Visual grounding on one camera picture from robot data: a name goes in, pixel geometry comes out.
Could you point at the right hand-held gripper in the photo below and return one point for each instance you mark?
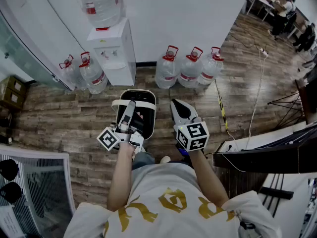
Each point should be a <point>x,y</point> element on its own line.
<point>194,136</point>

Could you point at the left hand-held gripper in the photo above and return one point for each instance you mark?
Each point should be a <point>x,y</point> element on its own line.
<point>109,139</point>

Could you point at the black container with cream rim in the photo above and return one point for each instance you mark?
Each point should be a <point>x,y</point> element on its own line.
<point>148,123</point>

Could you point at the person's left forearm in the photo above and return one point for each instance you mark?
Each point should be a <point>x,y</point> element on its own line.
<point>122,177</point>

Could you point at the person's right forearm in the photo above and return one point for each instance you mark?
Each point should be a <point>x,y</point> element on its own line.
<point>208,180</point>

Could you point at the yellow black striped floor strip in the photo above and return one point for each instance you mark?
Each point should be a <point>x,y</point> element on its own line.
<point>222,108</point>

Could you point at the wooden floor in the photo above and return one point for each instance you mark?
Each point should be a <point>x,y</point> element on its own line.
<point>74,123</point>

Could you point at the person's grey trouser leg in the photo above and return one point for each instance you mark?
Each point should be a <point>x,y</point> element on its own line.
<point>143,160</point>

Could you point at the person's white shoe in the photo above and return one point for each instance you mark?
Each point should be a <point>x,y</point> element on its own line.
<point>165,159</point>

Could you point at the white water dispenser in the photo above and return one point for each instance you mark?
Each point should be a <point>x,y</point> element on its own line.
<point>116,58</point>

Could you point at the white socket box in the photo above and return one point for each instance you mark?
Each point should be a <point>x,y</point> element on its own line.
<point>232,146</point>

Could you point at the dark wooden desk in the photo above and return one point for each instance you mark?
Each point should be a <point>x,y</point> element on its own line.
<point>272,155</point>

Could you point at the white power strip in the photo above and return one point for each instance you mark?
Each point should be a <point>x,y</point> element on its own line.
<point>264,52</point>

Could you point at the white shirt with gold print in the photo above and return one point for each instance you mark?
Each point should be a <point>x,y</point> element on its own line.
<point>171,214</point>

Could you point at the black tripod stand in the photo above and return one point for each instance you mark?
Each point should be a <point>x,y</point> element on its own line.
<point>292,105</point>

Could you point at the large clear water bottle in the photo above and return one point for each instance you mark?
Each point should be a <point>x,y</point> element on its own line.
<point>102,4</point>

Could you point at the frosted glass door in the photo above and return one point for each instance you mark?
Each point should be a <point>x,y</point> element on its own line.
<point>27,61</point>

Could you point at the brown cardboard box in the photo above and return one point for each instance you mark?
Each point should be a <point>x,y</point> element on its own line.
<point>11,99</point>
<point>13,84</point>

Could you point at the white table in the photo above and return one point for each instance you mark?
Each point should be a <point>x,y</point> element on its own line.
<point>260,1</point>

